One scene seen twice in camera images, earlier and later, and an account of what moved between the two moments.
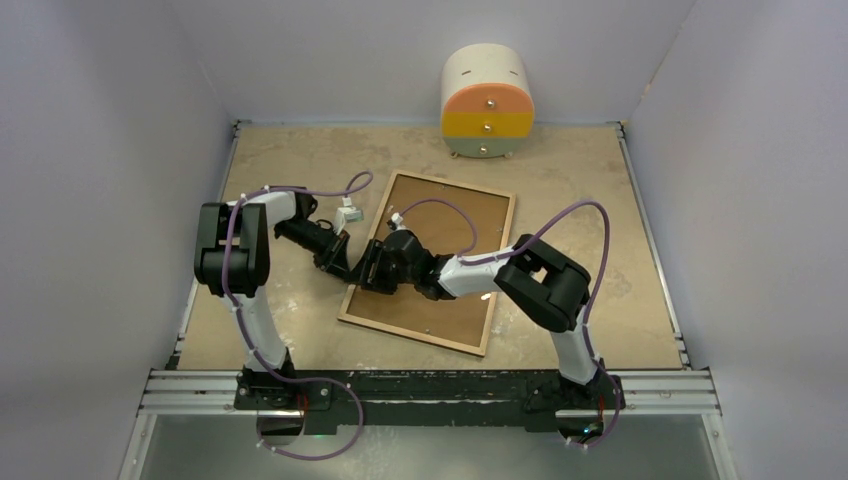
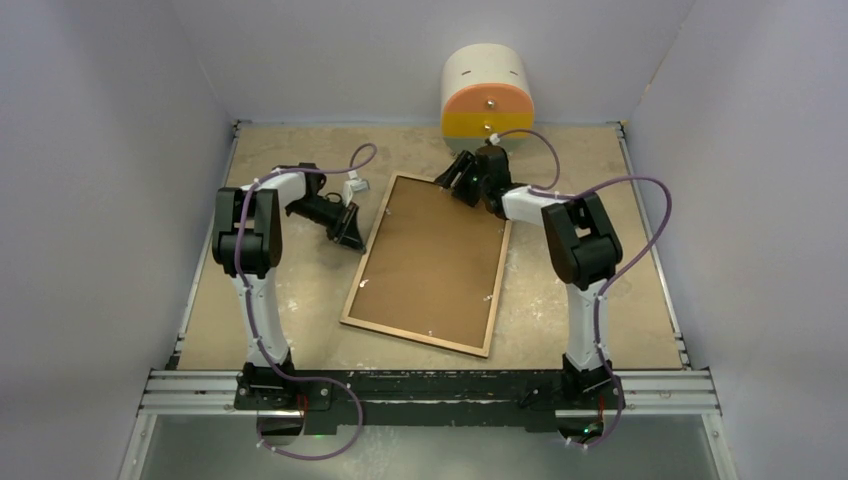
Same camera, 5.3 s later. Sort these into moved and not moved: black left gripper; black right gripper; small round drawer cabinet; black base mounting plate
Moved: black right gripper; black left gripper
Not moved: small round drawer cabinet; black base mounting plate
